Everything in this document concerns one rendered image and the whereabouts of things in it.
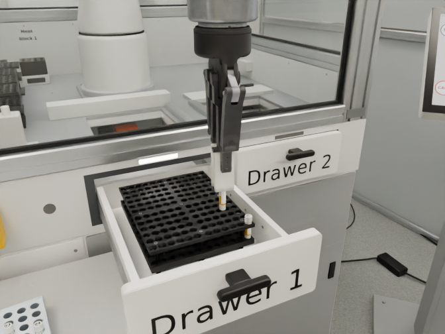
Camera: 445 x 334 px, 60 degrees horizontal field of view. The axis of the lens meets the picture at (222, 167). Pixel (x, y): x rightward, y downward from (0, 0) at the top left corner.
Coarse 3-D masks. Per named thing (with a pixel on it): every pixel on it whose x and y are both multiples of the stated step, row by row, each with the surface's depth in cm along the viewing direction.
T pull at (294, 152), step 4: (292, 148) 89; (296, 148) 89; (288, 152) 89; (292, 152) 88; (296, 152) 87; (300, 152) 87; (304, 152) 87; (308, 152) 87; (312, 152) 88; (288, 156) 85; (292, 156) 86; (296, 156) 86; (300, 156) 87; (304, 156) 87; (308, 156) 88
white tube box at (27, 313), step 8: (40, 296) 62; (24, 304) 61; (32, 304) 61; (40, 304) 61; (0, 312) 60; (8, 312) 60; (16, 312) 60; (24, 312) 60; (32, 312) 60; (40, 312) 60; (0, 320) 58; (8, 320) 58; (16, 320) 58; (24, 320) 60; (32, 320) 58; (40, 320) 59; (0, 328) 57; (16, 328) 57; (24, 328) 58; (32, 328) 57; (48, 328) 57
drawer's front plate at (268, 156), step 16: (272, 144) 87; (288, 144) 88; (304, 144) 91; (320, 144) 93; (336, 144) 95; (240, 160) 84; (256, 160) 86; (272, 160) 88; (288, 160) 90; (304, 160) 93; (320, 160) 95; (336, 160) 97; (240, 176) 86; (256, 176) 88; (288, 176) 92; (304, 176) 95
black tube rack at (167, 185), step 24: (120, 192) 74; (144, 192) 73; (168, 192) 73; (192, 192) 73; (216, 192) 73; (144, 216) 66; (168, 216) 65; (192, 216) 65; (216, 216) 65; (240, 216) 65; (144, 240) 59; (216, 240) 64; (240, 240) 65; (168, 264) 59
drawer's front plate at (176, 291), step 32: (224, 256) 51; (256, 256) 52; (288, 256) 55; (128, 288) 46; (160, 288) 47; (192, 288) 49; (288, 288) 58; (128, 320) 47; (160, 320) 49; (192, 320) 51; (224, 320) 54
